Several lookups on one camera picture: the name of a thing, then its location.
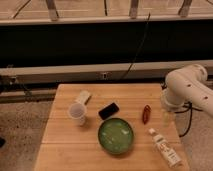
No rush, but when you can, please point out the green bowl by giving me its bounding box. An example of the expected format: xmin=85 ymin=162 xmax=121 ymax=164
xmin=98 ymin=118 xmax=134 ymax=155

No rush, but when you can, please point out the red pepper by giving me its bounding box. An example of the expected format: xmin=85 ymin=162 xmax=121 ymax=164
xmin=142 ymin=105 xmax=151 ymax=124

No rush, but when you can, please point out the black hanging cable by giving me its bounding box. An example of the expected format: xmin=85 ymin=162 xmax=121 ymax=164
xmin=117 ymin=12 xmax=152 ymax=83

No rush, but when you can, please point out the black smartphone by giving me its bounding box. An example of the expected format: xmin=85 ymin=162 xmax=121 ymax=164
xmin=98 ymin=103 xmax=119 ymax=120

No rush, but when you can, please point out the wooden table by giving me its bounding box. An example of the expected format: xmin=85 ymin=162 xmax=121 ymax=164
xmin=34 ymin=84 xmax=190 ymax=171

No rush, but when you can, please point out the white ceramic cup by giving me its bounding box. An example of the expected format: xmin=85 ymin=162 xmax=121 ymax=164
xmin=68 ymin=103 xmax=87 ymax=126

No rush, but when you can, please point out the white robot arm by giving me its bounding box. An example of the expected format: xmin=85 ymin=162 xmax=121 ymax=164
xmin=160 ymin=64 xmax=213 ymax=126

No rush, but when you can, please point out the clear labelled bottle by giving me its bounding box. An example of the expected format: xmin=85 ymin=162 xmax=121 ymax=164
xmin=149 ymin=128 xmax=181 ymax=168

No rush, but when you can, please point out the small white sponge block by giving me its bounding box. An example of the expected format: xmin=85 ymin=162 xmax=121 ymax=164
xmin=75 ymin=90 xmax=91 ymax=104

